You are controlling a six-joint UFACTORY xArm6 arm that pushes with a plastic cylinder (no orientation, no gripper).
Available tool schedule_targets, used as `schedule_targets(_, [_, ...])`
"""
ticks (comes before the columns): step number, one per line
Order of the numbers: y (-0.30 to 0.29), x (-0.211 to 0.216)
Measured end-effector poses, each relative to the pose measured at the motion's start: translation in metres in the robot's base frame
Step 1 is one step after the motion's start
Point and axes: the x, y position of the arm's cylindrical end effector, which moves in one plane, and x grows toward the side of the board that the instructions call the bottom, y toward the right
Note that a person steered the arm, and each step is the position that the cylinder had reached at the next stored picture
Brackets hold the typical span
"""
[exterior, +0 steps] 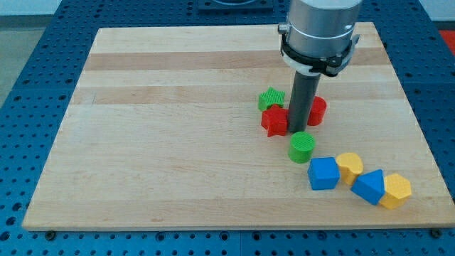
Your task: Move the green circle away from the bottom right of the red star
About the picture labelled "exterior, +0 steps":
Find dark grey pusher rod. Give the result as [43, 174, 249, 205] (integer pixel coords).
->
[288, 72, 321, 133]

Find green star block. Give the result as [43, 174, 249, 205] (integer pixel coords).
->
[257, 87, 285, 112]

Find red star block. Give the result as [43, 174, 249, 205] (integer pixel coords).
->
[261, 104, 288, 137]

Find yellow heart block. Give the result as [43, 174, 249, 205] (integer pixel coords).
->
[336, 152, 363, 186]

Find wooden board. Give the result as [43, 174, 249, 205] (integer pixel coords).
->
[22, 22, 454, 231]

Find green cylinder block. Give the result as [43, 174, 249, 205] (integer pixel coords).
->
[288, 132, 316, 164]

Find blue triangle block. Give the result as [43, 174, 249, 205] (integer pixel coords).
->
[351, 169, 385, 206]

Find red cylinder block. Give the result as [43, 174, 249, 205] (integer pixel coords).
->
[307, 96, 327, 126]

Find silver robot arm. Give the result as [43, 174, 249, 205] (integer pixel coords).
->
[278, 0, 362, 77]

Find yellow hexagon block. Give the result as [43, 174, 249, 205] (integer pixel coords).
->
[379, 174, 412, 210]

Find blue cube block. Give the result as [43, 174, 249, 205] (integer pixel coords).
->
[307, 157, 341, 191]

